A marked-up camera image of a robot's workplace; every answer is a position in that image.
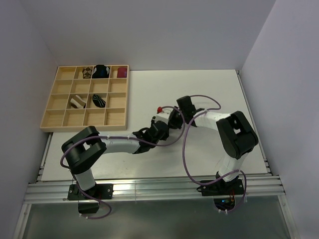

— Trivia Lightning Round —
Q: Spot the black white striped sock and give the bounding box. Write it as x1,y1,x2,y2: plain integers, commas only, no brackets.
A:
92,94,106,108

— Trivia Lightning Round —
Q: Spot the tan brown striped sock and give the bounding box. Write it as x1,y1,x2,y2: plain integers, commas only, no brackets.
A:
70,95,86,109

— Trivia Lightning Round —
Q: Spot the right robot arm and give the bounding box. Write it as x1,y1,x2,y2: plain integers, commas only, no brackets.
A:
176,96,259,194

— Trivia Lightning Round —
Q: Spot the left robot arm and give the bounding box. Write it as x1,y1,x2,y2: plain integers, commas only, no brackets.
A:
61,121,169,199

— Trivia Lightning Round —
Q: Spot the rolled red sock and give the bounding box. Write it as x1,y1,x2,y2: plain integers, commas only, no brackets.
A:
117,67,128,78

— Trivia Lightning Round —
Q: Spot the rolled black blue sock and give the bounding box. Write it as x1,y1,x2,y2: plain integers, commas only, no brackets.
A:
92,65,110,79

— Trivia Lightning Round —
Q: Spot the wooden compartment tray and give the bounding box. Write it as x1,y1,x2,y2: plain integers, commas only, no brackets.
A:
40,65,130,132

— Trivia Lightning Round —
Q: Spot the rolled argyle sock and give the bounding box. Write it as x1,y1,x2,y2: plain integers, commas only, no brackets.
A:
82,66,93,79

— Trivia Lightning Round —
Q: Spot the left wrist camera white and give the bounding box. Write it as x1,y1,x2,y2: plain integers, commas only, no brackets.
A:
155,107,173,124

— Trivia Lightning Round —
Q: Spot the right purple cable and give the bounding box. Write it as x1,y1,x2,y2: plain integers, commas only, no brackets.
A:
183,94,247,214

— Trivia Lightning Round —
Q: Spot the purple cable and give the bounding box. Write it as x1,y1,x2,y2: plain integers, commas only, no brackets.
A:
183,94,247,214
59,106,186,220

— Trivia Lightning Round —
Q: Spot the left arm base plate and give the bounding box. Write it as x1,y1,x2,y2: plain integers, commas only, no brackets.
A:
67,183,115,215

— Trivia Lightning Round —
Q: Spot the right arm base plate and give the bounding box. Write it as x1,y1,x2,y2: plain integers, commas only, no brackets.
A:
196,177,247,213

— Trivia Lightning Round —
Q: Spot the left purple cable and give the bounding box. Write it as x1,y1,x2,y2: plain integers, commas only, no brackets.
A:
59,106,186,220

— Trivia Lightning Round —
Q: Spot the aluminium rail frame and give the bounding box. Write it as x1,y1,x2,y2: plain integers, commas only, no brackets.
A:
14,69,300,239

